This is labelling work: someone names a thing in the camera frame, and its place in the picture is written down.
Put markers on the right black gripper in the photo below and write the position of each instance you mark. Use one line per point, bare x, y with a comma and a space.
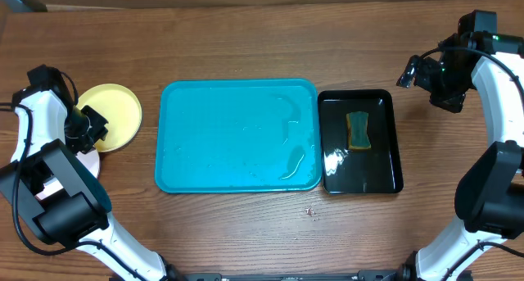
453, 103

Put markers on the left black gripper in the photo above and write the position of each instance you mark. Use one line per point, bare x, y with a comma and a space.
82, 147

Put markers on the white plate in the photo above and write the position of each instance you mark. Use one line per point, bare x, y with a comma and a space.
91, 161

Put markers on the yellow plate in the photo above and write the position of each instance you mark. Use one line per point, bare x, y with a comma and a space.
120, 107

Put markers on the green yellow sponge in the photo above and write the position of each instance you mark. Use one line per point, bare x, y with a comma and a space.
357, 129

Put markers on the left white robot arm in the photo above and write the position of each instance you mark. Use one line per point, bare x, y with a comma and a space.
57, 203

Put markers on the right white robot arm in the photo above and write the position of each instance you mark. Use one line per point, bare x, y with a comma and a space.
488, 204

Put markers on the black rectangular water tray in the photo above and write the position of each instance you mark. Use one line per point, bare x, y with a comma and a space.
376, 170

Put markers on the teal plastic tray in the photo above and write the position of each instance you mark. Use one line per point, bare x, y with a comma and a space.
238, 136

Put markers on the small crumb debris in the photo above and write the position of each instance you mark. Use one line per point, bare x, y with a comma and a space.
312, 213

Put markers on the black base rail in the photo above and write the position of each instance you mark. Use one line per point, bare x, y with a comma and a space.
362, 275

